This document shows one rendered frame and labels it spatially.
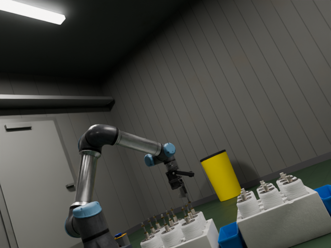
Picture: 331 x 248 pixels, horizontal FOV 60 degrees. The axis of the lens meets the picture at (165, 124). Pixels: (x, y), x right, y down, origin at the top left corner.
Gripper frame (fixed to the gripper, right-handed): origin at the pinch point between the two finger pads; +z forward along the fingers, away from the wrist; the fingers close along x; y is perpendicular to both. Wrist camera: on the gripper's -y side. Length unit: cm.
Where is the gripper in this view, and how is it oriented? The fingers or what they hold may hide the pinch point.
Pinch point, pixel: (188, 198)
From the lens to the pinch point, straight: 177.9
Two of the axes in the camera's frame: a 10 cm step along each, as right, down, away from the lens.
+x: -0.7, -1.9, -9.8
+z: 3.9, 9.0, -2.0
